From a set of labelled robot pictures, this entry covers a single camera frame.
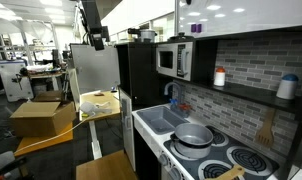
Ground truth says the cluttered workbench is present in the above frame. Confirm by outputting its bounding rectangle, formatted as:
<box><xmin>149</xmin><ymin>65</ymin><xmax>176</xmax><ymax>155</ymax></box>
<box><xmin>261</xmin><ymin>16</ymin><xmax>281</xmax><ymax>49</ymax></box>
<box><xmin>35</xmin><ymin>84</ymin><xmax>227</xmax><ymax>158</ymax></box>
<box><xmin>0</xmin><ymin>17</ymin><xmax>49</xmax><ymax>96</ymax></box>
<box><xmin>25</xmin><ymin>63</ymin><xmax>68</xmax><ymax>93</ymax></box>

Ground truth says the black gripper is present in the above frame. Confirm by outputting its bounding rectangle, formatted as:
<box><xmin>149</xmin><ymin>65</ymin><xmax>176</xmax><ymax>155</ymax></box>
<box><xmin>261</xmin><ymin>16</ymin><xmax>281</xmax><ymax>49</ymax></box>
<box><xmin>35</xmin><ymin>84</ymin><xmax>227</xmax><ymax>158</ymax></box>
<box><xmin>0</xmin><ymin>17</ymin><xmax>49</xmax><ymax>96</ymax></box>
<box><xmin>80</xmin><ymin>0</ymin><xmax>106</xmax><ymax>52</ymax></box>

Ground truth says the red tap handle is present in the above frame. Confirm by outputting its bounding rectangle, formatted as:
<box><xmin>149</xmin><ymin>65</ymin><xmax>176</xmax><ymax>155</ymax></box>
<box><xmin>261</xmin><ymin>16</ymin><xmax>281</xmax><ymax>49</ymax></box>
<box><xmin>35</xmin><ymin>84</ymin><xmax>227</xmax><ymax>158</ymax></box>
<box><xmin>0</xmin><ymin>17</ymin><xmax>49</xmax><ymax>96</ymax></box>
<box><xmin>178</xmin><ymin>103</ymin><xmax>193</xmax><ymax>113</ymax></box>

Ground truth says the grey toy faucet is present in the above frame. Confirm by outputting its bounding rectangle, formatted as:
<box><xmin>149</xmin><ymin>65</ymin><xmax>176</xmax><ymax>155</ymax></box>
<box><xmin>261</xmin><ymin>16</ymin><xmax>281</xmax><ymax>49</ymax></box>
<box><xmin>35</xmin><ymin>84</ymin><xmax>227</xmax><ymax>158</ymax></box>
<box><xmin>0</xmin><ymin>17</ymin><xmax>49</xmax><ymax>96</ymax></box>
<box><xmin>163</xmin><ymin>81</ymin><xmax>184</xmax><ymax>105</ymax></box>

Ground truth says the grey plastic sink basin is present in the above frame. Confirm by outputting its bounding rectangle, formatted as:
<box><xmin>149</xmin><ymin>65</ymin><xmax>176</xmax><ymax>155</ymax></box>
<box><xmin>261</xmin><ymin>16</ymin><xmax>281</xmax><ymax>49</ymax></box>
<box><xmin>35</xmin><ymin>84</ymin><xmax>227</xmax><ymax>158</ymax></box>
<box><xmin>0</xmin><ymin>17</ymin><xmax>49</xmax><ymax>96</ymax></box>
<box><xmin>136</xmin><ymin>105</ymin><xmax>191</xmax><ymax>135</ymax></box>

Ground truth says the small cardboard box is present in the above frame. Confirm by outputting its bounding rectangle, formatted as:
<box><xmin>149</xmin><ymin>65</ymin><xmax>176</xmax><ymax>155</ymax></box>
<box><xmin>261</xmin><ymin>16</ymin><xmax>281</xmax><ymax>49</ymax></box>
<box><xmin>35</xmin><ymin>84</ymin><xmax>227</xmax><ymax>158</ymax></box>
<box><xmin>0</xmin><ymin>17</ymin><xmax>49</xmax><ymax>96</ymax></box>
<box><xmin>32</xmin><ymin>90</ymin><xmax>65</xmax><ymax>103</ymax></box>

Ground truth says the wooden slotted fork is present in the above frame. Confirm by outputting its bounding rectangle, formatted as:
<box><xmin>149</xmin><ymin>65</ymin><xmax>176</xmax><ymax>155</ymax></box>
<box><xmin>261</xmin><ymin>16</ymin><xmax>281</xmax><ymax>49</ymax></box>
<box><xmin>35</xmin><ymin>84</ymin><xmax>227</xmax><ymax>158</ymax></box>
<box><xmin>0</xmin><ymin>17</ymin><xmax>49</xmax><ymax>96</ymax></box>
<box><xmin>254</xmin><ymin>108</ymin><xmax>276</xmax><ymax>148</ymax></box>

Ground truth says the grey metal pot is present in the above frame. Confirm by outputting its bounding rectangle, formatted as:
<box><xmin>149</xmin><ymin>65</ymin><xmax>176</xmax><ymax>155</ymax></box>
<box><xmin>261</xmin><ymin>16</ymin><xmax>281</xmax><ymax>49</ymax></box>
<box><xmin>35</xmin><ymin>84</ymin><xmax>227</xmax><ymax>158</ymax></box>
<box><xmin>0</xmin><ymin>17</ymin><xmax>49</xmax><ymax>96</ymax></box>
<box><xmin>170</xmin><ymin>123</ymin><xmax>214</xmax><ymax>160</ymax></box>

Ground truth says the black white toy kitchen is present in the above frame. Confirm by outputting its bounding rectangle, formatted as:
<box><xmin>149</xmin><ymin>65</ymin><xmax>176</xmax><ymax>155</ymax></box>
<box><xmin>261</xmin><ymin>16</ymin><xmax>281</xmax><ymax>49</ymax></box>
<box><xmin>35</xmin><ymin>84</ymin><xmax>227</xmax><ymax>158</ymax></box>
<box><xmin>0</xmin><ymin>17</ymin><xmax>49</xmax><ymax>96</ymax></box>
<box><xmin>115</xmin><ymin>24</ymin><xmax>302</xmax><ymax>180</ymax></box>

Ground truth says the whiteboard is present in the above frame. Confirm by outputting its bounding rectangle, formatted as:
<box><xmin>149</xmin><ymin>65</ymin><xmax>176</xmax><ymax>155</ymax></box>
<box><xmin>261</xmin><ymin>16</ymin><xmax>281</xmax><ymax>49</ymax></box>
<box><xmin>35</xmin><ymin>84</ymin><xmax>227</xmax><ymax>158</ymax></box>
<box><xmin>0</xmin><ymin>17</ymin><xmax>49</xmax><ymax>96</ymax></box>
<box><xmin>177</xmin><ymin>0</ymin><xmax>302</xmax><ymax>38</ymax></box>

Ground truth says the large cardboard box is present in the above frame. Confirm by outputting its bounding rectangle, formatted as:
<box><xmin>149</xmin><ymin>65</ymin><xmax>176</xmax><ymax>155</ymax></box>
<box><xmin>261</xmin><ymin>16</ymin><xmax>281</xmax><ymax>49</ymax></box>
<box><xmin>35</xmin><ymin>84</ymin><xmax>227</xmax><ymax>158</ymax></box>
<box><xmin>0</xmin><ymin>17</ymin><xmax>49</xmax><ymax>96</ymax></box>
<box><xmin>9</xmin><ymin>100</ymin><xmax>77</xmax><ymax>138</ymax></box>

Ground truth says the white cable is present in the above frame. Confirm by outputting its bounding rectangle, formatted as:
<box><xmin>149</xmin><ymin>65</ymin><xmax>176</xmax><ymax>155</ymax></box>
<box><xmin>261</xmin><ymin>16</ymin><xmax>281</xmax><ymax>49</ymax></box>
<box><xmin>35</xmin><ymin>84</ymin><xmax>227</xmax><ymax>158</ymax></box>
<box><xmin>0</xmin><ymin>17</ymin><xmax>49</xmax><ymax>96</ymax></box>
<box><xmin>14</xmin><ymin>117</ymin><xmax>92</xmax><ymax>154</ymax></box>

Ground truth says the white plastic bag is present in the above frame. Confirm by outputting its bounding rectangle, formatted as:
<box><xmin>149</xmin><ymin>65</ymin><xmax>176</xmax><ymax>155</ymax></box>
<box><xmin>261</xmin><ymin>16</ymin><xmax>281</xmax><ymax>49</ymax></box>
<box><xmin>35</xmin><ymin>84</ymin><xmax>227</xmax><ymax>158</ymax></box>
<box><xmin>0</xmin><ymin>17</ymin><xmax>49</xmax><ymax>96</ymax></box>
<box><xmin>80</xmin><ymin>101</ymin><xmax>113</xmax><ymax>117</ymax></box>

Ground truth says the wooden board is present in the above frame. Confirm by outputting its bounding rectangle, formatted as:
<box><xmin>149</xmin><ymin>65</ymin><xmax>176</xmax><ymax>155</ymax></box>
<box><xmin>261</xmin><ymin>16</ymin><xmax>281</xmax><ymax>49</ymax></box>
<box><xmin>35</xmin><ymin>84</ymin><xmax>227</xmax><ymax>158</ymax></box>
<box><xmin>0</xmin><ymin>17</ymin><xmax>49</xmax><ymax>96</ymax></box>
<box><xmin>13</xmin><ymin>122</ymin><xmax>74</xmax><ymax>158</ymax></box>

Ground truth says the wooden desk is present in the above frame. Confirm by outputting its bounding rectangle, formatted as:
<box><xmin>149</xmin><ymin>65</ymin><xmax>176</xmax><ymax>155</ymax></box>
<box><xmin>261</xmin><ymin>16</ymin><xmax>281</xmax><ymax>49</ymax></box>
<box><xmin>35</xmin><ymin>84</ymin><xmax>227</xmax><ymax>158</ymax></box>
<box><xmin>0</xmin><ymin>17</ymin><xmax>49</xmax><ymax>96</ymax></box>
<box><xmin>78</xmin><ymin>90</ymin><xmax>122</xmax><ymax>160</ymax></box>

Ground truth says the white shaker blue lid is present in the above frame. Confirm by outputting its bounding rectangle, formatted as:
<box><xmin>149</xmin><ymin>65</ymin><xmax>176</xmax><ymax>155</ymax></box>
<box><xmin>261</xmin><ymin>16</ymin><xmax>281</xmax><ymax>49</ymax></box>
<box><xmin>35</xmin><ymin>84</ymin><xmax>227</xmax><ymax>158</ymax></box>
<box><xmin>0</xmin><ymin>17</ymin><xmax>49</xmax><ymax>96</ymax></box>
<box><xmin>276</xmin><ymin>73</ymin><xmax>300</xmax><ymax>101</ymax></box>

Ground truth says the white fridge door with handle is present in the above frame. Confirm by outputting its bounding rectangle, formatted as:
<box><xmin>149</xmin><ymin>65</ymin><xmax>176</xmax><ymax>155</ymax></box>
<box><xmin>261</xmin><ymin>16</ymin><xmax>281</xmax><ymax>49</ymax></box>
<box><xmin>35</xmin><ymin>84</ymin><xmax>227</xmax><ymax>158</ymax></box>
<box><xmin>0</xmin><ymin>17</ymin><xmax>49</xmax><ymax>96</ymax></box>
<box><xmin>70</xmin><ymin>44</ymin><xmax>121</xmax><ymax>95</ymax></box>

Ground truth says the grey stove knob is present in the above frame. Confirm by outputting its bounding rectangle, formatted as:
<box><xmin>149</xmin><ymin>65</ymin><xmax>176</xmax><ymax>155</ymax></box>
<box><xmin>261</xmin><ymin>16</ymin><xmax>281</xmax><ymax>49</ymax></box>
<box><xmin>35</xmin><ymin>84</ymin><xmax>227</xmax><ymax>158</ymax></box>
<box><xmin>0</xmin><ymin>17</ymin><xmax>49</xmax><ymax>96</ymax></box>
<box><xmin>158</xmin><ymin>152</ymin><xmax>171</xmax><ymax>167</ymax></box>
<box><xmin>168</xmin><ymin>166</ymin><xmax>183</xmax><ymax>180</ymax></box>

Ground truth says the silver toy microwave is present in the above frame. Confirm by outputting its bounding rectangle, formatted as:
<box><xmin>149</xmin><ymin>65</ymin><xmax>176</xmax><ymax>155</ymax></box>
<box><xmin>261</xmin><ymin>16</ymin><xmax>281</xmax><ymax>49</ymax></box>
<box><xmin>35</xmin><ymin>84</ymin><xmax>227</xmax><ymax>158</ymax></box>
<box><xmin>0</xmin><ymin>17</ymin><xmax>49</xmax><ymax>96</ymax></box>
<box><xmin>155</xmin><ymin>41</ymin><xmax>195</xmax><ymax>82</ymax></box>

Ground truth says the black stovetop with burners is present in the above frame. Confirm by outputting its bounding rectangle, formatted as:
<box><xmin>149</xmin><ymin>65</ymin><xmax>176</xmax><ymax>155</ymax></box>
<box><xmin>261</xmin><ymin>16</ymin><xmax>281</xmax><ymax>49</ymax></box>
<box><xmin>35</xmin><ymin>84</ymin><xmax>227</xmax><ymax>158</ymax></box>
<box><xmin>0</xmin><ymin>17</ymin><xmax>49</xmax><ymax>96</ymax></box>
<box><xmin>163</xmin><ymin>124</ymin><xmax>281</xmax><ymax>180</ymax></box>

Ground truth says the black pot lid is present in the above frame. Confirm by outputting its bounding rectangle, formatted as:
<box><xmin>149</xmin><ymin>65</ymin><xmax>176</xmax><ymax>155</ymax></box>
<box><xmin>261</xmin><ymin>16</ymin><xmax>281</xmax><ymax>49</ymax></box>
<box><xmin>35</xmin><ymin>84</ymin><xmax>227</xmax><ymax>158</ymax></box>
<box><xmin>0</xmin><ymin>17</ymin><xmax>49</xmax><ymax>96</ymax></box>
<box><xmin>167</xmin><ymin>32</ymin><xmax>195</xmax><ymax>43</ymax></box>

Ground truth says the wooden spoon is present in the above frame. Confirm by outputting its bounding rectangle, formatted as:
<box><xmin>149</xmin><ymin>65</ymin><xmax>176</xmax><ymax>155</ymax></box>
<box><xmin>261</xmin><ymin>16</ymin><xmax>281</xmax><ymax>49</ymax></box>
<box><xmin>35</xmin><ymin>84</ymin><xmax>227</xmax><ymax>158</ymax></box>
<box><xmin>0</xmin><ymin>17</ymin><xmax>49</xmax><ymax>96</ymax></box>
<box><xmin>205</xmin><ymin>164</ymin><xmax>246</xmax><ymax>180</ymax></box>

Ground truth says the white shaker orange lid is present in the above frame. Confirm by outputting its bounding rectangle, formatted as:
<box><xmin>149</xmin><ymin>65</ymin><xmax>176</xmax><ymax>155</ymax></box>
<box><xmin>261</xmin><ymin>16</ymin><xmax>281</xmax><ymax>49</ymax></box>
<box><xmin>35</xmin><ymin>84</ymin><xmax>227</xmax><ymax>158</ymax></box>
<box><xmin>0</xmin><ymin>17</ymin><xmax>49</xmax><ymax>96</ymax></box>
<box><xmin>213</xmin><ymin>66</ymin><xmax>227</xmax><ymax>87</ymax></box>

